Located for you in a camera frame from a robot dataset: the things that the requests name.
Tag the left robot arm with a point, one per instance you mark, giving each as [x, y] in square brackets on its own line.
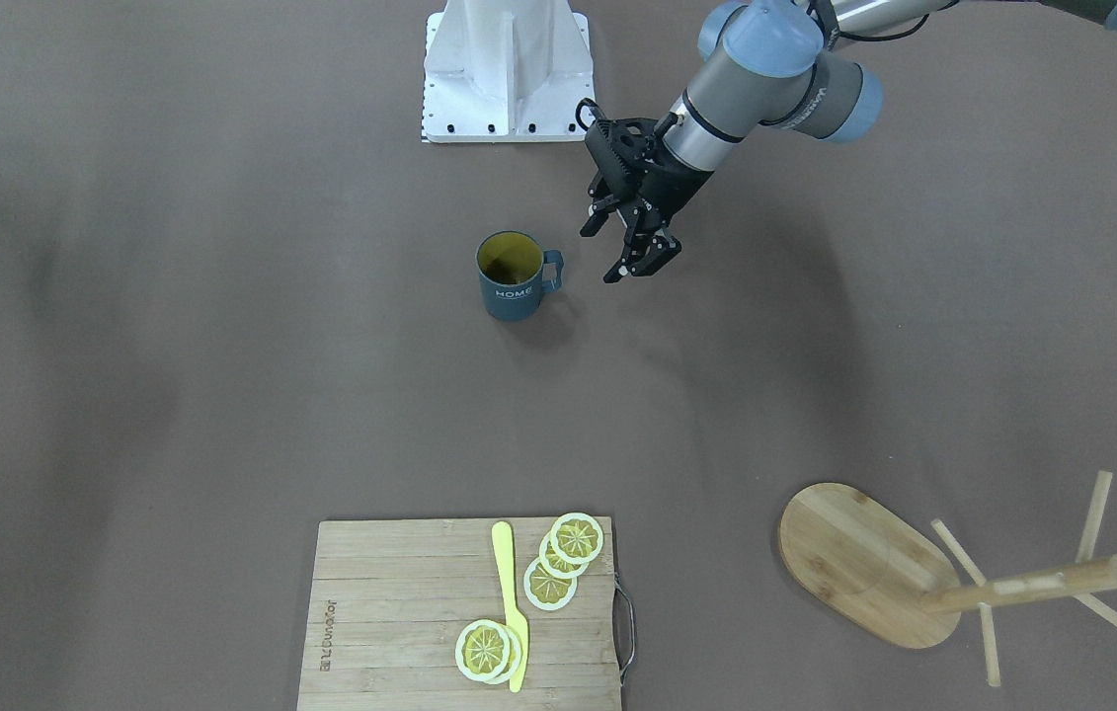
[765, 63]

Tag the wooden cup storage rack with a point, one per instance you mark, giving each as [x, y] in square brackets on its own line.
[872, 567]

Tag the wooden cutting board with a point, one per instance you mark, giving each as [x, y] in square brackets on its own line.
[389, 599]

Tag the yellow plastic knife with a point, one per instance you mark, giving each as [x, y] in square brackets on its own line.
[503, 546]

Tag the dark blue mug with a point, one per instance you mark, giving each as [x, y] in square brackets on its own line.
[515, 274]

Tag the lemon slice back of trio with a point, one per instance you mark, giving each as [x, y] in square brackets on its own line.
[546, 591]

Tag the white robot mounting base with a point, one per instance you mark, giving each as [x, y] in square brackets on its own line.
[505, 72]

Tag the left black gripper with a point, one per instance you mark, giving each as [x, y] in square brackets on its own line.
[674, 191]

